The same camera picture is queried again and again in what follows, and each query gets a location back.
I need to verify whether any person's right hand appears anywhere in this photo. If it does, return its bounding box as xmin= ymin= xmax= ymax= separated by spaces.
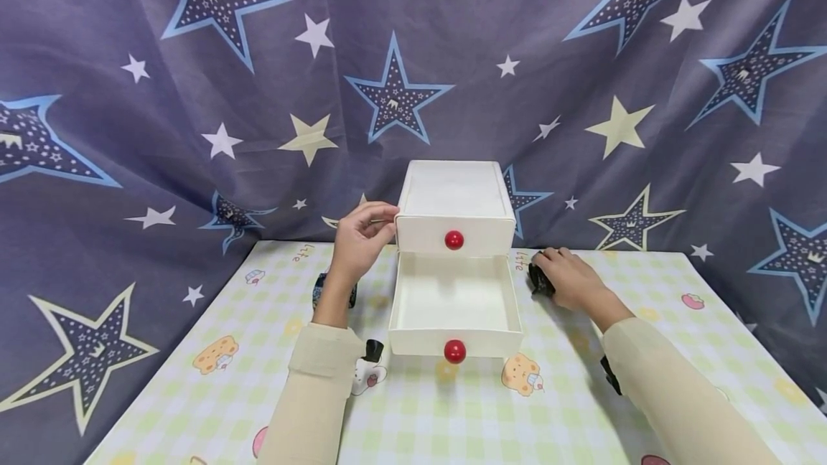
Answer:
xmin=530 ymin=246 xmax=615 ymax=313

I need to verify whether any person's left hand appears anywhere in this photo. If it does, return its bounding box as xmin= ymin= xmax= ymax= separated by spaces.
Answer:
xmin=327 ymin=201 xmax=401 ymax=295

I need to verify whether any small black object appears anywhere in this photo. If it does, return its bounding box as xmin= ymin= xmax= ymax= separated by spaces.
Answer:
xmin=528 ymin=261 xmax=557 ymax=299

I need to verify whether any white two-drawer cabinet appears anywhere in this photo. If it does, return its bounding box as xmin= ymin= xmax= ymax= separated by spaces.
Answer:
xmin=394 ymin=160 xmax=518 ymax=258

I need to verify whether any person's left forearm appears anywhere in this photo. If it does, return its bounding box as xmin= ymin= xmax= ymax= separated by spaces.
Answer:
xmin=256 ymin=284 xmax=367 ymax=465

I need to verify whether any person's right forearm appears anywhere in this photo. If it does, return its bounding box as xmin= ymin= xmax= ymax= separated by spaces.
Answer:
xmin=589 ymin=297 xmax=784 ymax=465

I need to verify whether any white open drawer red knob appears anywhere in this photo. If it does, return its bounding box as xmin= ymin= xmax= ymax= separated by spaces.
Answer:
xmin=388 ymin=250 xmax=525 ymax=365

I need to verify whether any white closed drawer red knob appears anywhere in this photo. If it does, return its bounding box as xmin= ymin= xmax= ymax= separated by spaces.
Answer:
xmin=395 ymin=215 xmax=517 ymax=258

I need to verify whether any dark patterned object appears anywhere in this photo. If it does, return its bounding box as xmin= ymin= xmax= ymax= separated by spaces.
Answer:
xmin=312 ymin=273 xmax=358 ymax=311

